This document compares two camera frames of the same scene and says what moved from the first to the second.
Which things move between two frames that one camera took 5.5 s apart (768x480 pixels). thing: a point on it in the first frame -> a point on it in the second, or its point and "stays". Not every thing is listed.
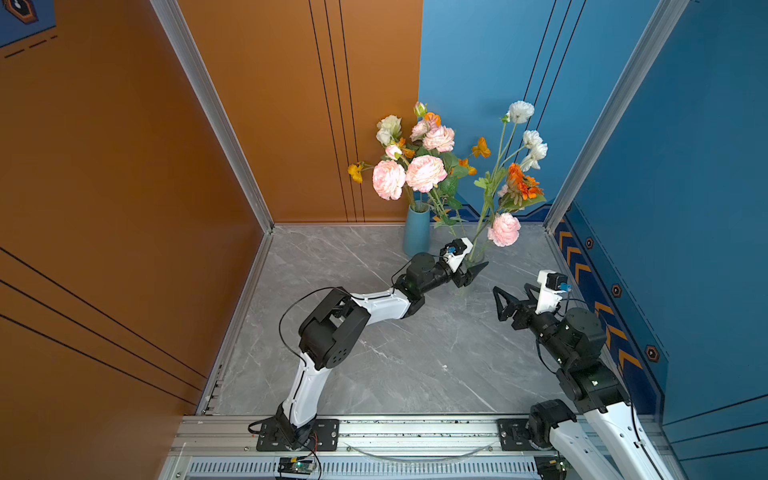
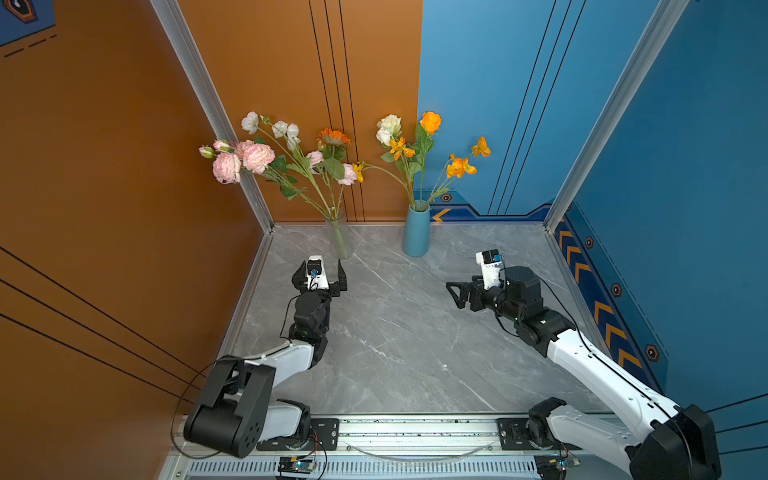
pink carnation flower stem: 438,138 -> 257,157
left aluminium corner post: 176,30 stays
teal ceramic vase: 417,229 stays
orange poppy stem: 356,170 -> 397,147
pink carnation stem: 503,229 -> 337,211
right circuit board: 551,467 stays
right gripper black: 526,309 -> 476,288
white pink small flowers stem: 519,112 -> 289,133
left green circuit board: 295,465 stays
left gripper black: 464,278 -> 333,290
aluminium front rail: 369,448 stays
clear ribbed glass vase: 477,253 -> 339,237
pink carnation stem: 424,173 -> 227,169
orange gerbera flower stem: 519,190 -> 332,142
